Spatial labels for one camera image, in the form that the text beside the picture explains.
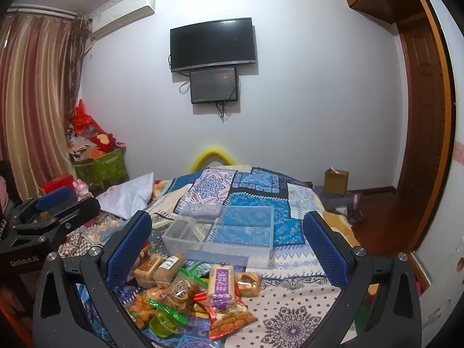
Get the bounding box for purple label cracker packet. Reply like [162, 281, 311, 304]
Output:
[207, 264, 236, 310]

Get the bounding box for small black wall monitor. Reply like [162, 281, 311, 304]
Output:
[189, 66, 239, 105]

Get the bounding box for green fabric storage box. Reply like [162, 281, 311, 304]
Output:
[74, 145, 129, 191]

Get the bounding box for brown wooden door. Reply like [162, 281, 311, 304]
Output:
[395, 11, 455, 247]

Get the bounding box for red peanut packet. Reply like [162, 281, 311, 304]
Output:
[208, 302, 259, 340]

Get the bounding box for white air conditioner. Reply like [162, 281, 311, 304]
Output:
[89, 0, 157, 40]

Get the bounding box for caramel bun packet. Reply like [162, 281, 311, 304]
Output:
[234, 271, 262, 298]

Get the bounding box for black cable bundle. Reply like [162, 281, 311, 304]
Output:
[215, 99, 234, 123]

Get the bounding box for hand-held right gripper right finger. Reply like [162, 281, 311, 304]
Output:
[302, 210, 423, 348]

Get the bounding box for clear divided plastic tray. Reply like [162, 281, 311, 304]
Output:
[161, 215, 218, 253]

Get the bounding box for white pillow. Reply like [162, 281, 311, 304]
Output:
[96, 173, 155, 220]

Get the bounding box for stack of paper cards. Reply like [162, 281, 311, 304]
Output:
[66, 130, 95, 162]

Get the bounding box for orange snack zip bag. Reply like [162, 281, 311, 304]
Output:
[126, 293, 189, 330]

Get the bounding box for black wall television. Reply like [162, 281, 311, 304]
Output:
[170, 17, 258, 73]

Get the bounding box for red plastic bag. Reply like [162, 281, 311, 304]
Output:
[72, 99, 106, 135]

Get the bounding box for green jelly cup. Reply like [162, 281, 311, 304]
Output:
[148, 313, 182, 338]

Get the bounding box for red wrapped candies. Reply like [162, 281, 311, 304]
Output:
[192, 290, 218, 320]

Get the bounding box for striped brown curtain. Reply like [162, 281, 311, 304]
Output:
[0, 14, 91, 204]

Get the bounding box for yellow foam tube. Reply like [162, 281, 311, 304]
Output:
[189, 144, 238, 173]

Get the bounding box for brown cake packet dark label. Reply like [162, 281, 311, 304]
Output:
[154, 254, 186, 281]

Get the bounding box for red box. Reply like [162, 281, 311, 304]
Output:
[39, 174, 77, 198]

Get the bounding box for patchwork printed bedspread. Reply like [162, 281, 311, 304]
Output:
[58, 165, 363, 348]

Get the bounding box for yellow bed sheet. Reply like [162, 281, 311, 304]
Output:
[322, 210, 361, 251]

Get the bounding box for red stuffed toy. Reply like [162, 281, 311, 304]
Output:
[90, 132, 117, 153]

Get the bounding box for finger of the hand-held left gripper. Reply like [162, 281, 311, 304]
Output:
[14, 197, 101, 242]
[7, 186, 78, 225]

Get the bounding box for zip bag with round label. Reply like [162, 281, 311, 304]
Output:
[147, 268, 209, 314]

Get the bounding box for small cardboard box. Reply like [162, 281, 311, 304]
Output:
[324, 168, 349, 195]

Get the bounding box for orange printed pillow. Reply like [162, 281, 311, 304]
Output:
[150, 179, 173, 200]

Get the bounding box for clear plastic storage box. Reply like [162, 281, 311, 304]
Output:
[203, 205, 275, 269]

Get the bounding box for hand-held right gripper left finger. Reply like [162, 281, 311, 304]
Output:
[32, 209, 153, 348]

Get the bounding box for green snack packet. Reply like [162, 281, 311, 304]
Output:
[185, 261, 211, 278]

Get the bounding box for pink plush toy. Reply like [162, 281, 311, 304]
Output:
[72, 179, 89, 200]

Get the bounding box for grey low stool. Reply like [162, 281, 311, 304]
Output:
[312, 185, 354, 211]

